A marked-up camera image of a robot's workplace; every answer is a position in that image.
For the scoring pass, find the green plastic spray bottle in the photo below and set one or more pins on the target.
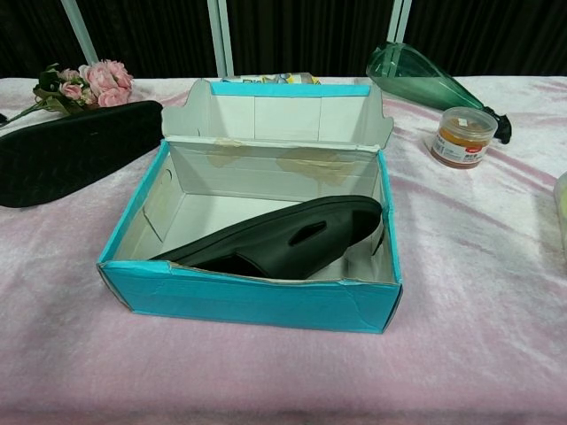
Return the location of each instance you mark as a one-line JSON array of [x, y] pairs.
[[416, 79]]

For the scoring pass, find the black pleated curtain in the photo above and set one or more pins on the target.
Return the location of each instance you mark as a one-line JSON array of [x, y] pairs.
[[305, 35]]

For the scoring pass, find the pink artificial flower bouquet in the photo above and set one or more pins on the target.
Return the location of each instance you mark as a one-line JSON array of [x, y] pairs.
[[104, 82]]

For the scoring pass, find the teal cardboard shoe box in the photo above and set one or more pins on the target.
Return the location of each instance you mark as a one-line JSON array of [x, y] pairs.
[[248, 305]]

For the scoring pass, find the white metal frame post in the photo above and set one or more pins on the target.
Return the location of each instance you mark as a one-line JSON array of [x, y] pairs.
[[221, 35], [398, 22], [82, 31]]

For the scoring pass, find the pink velvet table cloth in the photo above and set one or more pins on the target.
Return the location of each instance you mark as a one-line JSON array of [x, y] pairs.
[[266, 380]]

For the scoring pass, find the clear jar with amber contents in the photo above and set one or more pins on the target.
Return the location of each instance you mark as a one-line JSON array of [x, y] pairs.
[[460, 141]]

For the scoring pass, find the yellow white snack package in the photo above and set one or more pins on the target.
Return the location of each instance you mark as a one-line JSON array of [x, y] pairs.
[[274, 79]]

